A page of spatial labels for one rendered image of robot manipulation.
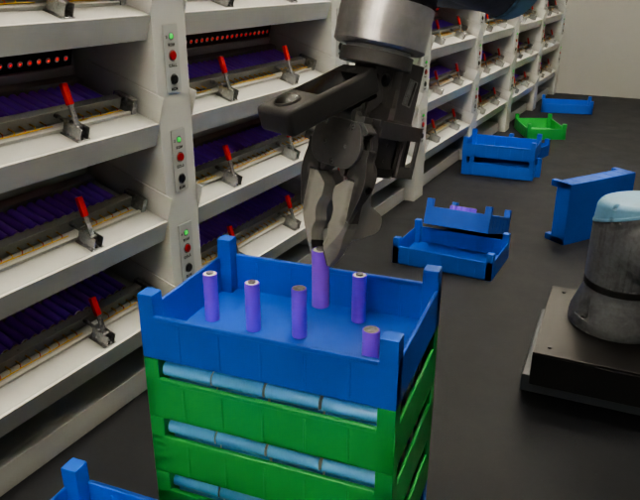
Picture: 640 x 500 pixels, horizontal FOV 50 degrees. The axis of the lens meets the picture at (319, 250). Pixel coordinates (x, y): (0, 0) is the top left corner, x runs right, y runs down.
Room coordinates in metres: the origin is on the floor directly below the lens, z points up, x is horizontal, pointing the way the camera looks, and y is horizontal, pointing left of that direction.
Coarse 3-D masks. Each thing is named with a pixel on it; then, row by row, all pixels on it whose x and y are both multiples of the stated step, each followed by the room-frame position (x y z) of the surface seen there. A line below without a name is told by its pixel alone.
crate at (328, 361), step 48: (192, 288) 0.79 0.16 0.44; (240, 288) 0.87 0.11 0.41; (288, 288) 0.84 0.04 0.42; (336, 288) 0.82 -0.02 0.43; (384, 288) 0.79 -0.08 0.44; (432, 288) 0.75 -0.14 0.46; (144, 336) 0.69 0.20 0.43; (192, 336) 0.67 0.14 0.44; (240, 336) 0.65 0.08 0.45; (288, 336) 0.73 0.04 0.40; (336, 336) 0.73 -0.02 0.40; (384, 336) 0.59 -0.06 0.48; (432, 336) 0.74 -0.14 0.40; (288, 384) 0.63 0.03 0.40; (336, 384) 0.61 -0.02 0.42; (384, 384) 0.59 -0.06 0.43
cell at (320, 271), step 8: (320, 248) 0.65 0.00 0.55; (312, 256) 0.65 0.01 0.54; (320, 256) 0.64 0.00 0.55; (312, 264) 0.65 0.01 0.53; (320, 264) 0.64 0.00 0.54; (312, 272) 0.65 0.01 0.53; (320, 272) 0.64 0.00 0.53; (328, 272) 0.64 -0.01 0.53; (312, 280) 0.65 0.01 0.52; (320, 280) 0.64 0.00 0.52; (328, 280) 0.64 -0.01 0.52; (312, 288) 0.65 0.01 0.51; (320, 288) 0.64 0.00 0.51; (328, 288) 0.65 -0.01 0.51; (312, 296) 0.65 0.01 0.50; (320, 296) 0.64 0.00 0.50; (328, 296) 0.65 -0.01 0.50; (312, 304) 0.65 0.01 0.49; (320, 304) 0.64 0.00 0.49; (328, 304) 0.65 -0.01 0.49
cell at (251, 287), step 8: (248, 280) 0.76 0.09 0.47; (256, 280) 0.76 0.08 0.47; (248, 288) 0.74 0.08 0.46; (256, 288) 0.74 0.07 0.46; (248, 296) 0.74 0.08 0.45; (256, 296) 0.74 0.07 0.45; (248, 304) 0.74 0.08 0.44; (256, 304) 0.74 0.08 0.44; (248, 312) 0.74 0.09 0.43; (256, 312) 0.74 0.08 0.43; (248, 320) 0.74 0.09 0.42; (256, 320) 0.74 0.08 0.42; (248, 328) 0.74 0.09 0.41; (256, 328) 0.74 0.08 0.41
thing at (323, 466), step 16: (176, 432) 0.69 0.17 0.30; (192, 432) 0.68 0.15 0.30; (208, 432) 0.68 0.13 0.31; (224, 448) 0.68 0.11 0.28; (240, 448) 0.66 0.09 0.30; (256, 448) 0.65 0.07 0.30; (272, 448) 0.65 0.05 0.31; (288, 464) 0.65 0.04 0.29; (304, 464) 0.63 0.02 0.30; (320, 464) 0.63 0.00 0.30; (336, 464) 0.62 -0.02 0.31; (352, 480) 0.62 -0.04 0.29; (368, 480) 0.60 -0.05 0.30
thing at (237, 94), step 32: (224, 32) 1.75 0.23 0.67; (256, 32) 1.89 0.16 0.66; (192, 64) 1.61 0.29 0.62; (224, 64) 1.51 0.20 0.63; (256, 64) 1.75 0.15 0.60; (288, 64) 1.74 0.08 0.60; (320, 64) 1.91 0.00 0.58; (192, 96) 1.36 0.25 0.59; (224, 96) 1.50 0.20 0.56; (256, 96) 1.57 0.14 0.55; (192, 128) 1.38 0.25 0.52
